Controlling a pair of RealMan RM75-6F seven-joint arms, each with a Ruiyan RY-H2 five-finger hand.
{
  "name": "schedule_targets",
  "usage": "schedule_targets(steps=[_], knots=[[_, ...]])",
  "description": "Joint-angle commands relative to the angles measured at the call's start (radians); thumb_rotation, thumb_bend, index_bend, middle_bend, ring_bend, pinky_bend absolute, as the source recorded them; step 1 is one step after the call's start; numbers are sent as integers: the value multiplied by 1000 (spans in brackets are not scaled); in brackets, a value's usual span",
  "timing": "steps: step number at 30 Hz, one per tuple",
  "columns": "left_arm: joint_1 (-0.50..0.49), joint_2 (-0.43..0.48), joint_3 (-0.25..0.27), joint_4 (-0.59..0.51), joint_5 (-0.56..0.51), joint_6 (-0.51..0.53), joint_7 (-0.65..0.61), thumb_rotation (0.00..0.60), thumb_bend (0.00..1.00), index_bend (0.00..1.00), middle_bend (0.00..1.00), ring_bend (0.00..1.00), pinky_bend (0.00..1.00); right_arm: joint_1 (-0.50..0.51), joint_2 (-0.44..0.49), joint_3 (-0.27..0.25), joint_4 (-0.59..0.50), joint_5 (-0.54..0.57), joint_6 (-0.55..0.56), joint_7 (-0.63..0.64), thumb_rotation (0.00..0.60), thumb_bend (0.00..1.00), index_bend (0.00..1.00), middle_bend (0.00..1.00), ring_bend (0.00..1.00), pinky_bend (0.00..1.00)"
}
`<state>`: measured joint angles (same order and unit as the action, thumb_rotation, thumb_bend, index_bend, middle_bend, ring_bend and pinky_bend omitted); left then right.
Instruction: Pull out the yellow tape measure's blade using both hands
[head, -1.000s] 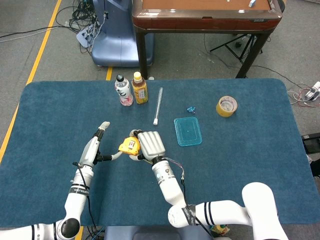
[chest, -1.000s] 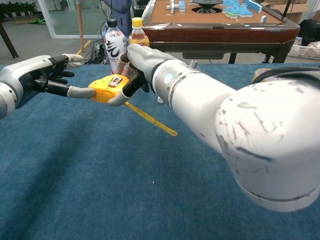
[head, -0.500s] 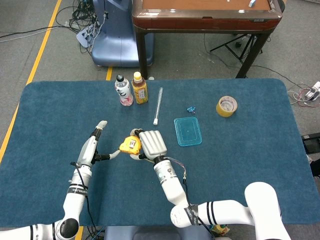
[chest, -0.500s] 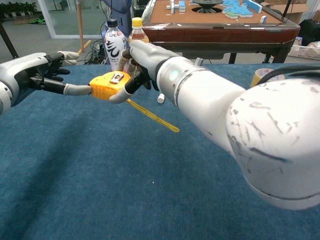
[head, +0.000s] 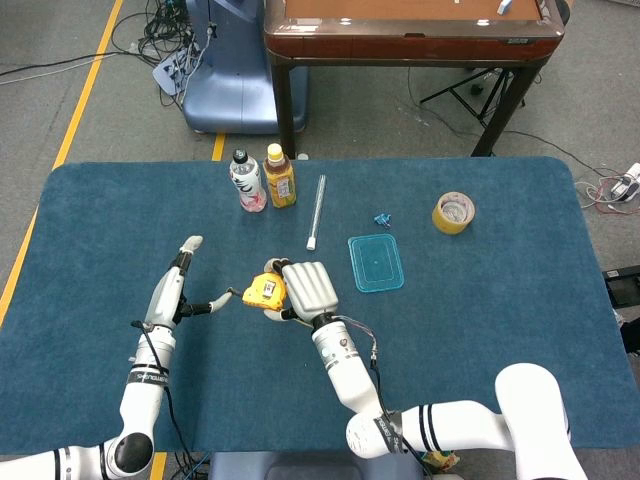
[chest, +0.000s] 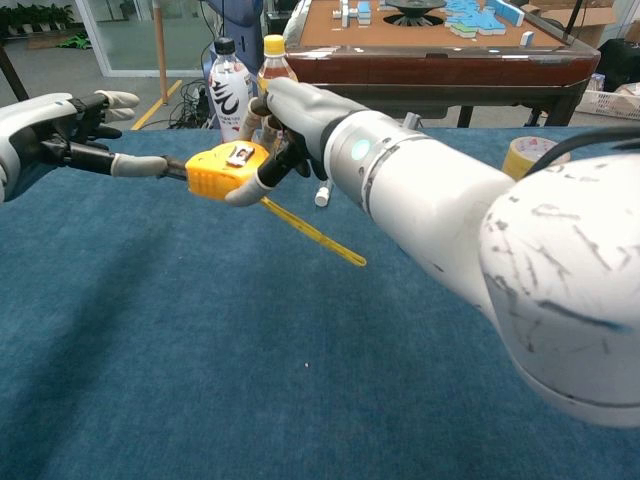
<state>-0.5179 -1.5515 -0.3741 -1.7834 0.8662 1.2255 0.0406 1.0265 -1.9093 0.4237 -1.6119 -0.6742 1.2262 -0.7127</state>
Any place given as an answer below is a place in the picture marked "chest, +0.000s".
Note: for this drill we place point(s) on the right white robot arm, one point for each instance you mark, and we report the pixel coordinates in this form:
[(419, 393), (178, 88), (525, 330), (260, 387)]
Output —
[(450, 210)]

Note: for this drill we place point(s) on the cardboard box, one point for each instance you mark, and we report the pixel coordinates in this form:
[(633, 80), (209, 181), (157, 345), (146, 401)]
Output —
[(590, 20)]

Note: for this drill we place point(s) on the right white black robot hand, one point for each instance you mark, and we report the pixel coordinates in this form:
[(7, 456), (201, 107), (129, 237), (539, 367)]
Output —
[(305, 110)]

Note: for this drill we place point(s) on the black slanted stand leg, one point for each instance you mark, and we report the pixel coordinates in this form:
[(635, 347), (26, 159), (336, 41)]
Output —
[(12, 72)]

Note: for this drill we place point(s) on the black round table centre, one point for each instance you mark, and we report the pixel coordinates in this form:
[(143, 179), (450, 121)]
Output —
[(412, 10)]

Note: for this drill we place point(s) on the blue felt table mat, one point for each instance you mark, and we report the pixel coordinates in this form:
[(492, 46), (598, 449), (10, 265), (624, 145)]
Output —
[(200, 325)]

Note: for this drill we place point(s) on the yellow packing tape roll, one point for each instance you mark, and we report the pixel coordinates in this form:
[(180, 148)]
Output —
[(517, 160)]

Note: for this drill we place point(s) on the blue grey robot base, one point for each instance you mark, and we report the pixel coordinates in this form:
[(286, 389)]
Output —
[(245, 25)]

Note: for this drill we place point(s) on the yellow tea bottle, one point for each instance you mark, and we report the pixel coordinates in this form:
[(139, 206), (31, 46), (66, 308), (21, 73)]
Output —
[(275, 55)]

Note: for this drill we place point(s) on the white plastic basket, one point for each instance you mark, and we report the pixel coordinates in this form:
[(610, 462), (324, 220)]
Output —
[(607, 102)]

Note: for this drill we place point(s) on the green potted plants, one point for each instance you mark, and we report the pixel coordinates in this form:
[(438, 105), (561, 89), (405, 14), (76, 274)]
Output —
[(35, 17)]

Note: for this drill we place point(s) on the clear bottle pink drink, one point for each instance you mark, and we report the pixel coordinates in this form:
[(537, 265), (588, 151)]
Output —
[(227, 100)]

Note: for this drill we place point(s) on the brown mahjong table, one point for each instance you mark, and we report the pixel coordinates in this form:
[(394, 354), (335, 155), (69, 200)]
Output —
[(450, 62)]

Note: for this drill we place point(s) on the single blue white mahjong tile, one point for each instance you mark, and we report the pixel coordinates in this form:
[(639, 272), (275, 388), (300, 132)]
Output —
[(526, 38)]

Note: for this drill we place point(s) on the yellow tape measure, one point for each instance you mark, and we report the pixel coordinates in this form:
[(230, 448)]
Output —
[(215, 175)]

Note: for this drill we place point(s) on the wooden pole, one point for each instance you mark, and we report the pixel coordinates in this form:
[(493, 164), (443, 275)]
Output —
[(161, 50)]

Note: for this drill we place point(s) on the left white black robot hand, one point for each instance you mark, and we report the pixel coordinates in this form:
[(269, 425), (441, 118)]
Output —
[(30, 130)]

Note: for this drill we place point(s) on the blue white mahjong tile pile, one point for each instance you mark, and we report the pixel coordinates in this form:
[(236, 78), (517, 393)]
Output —
[(475, 17)]

